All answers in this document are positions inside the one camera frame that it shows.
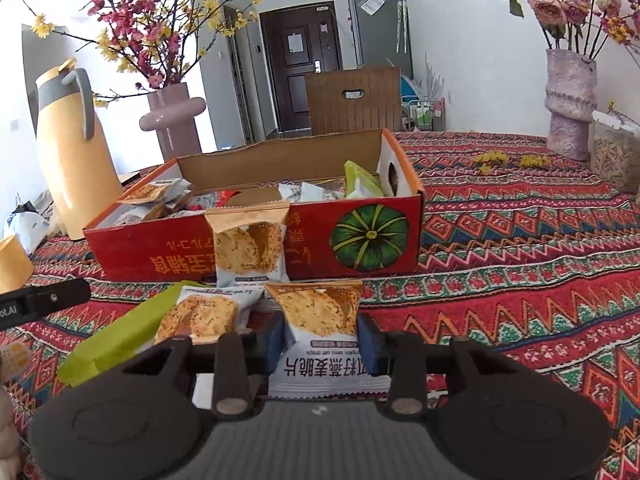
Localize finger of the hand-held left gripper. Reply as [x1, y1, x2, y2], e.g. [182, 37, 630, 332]
[24, 277, 92, 317]

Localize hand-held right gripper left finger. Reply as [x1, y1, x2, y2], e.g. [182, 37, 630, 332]
[97, 312, 288, 421]

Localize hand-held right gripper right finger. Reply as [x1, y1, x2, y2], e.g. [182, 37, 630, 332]
[356, 311, 548, 422]

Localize oat crisp snack packet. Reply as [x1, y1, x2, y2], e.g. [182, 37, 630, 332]
[204, 201, 292, 288]
[264, 281, 392, 397]
[154, 285, 266, 346]

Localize red cardboard box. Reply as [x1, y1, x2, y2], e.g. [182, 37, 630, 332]
[82, 127, 426, 283]

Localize heap of mixed snacks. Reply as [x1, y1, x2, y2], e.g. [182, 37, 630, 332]
[116, 176, 351, 222]

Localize person's left forearm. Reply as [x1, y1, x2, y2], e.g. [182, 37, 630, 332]
[0, 385, 23, 461]

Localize yellow mug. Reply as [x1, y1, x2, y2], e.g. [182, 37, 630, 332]
[0, 234, 35, 295]

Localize yellow patterned snack packet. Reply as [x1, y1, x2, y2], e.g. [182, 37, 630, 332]
[0, 342, 31, 386]

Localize white plastic bag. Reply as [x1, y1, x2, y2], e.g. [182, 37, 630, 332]
[4, 209, 51, 255]

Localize yellow thermos jug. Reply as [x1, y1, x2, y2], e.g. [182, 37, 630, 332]
[34, 58, 125, 241]

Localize smooth pink vase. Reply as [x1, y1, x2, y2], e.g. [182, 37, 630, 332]
[139, 82, 207, 165]

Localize storage rack with bottles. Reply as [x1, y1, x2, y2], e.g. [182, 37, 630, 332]
[402, 100, 446, 132]

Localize yellow and pink flowering branches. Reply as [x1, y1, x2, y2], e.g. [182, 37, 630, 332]
[17, 0, 266, 106]

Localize dark brown door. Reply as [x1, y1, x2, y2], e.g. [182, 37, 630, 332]
[259, 4, 345, 137]

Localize textured pink vase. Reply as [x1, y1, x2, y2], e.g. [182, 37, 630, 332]
[544, 48, 598, 162]

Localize grey refrigerator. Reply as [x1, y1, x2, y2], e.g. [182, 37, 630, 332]
[347, 0, 413, 73]

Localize clear jar of seeds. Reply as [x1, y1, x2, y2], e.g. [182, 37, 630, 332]
[590, 110, 640, 193]

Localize white umbrella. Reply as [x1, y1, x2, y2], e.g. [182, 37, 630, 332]
[394, 0, 408, 56]

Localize dried pink roses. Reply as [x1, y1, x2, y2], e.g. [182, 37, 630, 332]
[480, 0, 640, 61]

